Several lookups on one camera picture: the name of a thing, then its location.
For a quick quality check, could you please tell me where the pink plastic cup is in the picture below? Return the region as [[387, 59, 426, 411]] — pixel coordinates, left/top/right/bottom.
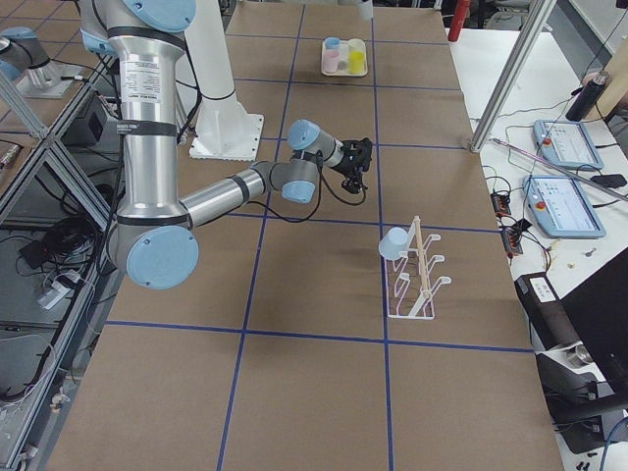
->
[[321, 49, 340, 76]]

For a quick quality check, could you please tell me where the yellow plastic cup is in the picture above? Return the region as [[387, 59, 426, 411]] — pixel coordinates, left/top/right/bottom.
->
[[347, 50, 365, 76]]

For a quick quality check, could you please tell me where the near teach pendant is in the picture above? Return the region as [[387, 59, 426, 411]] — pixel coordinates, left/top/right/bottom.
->
[[522, 175, 606, 239]]

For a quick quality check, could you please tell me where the light blue plastic cup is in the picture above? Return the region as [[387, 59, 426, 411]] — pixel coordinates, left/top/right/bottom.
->
[[378, 227, 408, 261]]

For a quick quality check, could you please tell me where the pale green plastic cup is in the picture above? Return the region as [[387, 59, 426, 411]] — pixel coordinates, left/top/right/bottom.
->
[[347, 38, 366, 52]]

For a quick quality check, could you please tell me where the cream plastic tray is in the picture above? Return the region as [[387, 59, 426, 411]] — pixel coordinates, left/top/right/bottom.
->
[[321, 39, 368, 78]]

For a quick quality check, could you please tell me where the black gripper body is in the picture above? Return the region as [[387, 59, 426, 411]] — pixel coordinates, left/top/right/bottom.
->
[[338, 139, 366, 176]]

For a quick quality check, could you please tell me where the aluminium frame post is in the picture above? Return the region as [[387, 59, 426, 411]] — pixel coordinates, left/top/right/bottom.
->
[[469, 0, 556, 153]]

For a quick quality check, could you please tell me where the teach pendant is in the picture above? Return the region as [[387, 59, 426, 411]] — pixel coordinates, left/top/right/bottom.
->
[[533, 120, 604, 171], [522, 175, 606, 239]]

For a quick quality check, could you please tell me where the black water bottle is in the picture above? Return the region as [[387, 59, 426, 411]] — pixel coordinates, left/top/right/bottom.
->
[[565, 71, 609, 122]]

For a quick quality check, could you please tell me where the white wire cup rack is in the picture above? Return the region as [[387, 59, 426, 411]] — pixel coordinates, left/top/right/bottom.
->
[[384, 215, 452, 321]]

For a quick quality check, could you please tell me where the red bottle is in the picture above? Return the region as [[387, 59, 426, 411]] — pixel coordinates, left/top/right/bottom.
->
[[447, 0, 471, 42]]

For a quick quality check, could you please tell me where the far teach pendant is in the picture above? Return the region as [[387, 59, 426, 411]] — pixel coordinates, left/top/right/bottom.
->
[[533, 120, 604, 171]]

